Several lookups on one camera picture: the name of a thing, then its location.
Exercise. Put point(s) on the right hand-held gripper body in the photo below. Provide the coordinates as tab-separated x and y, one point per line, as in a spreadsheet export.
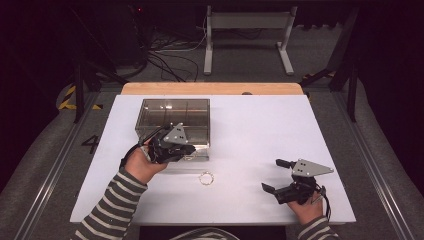
306	181

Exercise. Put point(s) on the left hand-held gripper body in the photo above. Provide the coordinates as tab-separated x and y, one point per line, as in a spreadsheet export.
175	136

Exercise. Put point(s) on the smoky transparent drawer organizer case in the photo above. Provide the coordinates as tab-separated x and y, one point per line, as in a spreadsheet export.
173	110

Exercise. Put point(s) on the person's right hand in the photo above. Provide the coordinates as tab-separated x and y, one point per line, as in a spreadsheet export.
306	211

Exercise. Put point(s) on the person's left hand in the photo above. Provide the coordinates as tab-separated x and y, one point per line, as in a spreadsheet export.
141	166

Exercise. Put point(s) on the wooden table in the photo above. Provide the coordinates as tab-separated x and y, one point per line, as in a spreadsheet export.
213	88

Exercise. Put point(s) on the person's striped torso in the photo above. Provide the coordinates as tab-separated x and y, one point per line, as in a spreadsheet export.
203	234

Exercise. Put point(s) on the black metal stand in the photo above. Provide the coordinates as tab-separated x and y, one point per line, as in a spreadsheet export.
79	90
351	93

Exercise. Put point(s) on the white metal stand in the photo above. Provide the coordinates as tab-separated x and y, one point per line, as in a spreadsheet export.
250	20

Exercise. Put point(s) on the aluminium floor rail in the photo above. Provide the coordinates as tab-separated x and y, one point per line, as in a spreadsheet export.
50	180
373	160

